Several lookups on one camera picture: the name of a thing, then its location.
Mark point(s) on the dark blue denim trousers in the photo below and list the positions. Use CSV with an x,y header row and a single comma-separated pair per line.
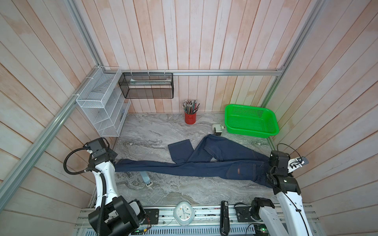
x,y
215,156

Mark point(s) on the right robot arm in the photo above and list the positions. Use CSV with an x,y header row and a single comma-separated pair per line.
x,y
288,193

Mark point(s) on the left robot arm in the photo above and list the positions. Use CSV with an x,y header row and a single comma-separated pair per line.
x,y
112,215

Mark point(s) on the red pencil cup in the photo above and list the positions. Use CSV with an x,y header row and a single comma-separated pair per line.
x,y
190,118

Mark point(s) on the pencils in cup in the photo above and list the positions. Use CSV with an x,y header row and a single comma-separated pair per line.
x,y
191,106

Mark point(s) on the small white grey box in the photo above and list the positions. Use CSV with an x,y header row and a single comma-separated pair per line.
x,y
217,129

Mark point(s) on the green plastic basket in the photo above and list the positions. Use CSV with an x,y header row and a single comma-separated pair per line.
x,y
250,121

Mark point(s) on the light blue phone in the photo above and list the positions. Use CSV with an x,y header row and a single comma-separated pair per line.
x,y
146,179

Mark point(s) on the white analog clock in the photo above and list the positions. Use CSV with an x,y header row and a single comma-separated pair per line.
x,y
184,213

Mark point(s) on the black remote control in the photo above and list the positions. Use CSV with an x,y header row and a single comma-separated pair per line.
x,y
224,219

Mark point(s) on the black mesh wall basket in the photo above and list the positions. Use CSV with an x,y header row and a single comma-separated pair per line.
x,y
147,85

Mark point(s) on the white wire mesh shelf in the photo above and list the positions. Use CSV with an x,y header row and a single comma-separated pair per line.
x,y
103,102

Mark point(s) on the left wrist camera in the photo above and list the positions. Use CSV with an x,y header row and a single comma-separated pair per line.
x,y
97,144

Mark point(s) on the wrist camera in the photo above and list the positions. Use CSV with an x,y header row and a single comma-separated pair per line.
x,y
296,163
97,144

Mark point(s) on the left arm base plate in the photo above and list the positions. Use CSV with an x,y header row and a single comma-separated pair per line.
x,y
149,217

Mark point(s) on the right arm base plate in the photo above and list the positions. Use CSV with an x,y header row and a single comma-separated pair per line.
x,y
243,213

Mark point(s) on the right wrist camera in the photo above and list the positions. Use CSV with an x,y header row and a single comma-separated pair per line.
x,y
296,163

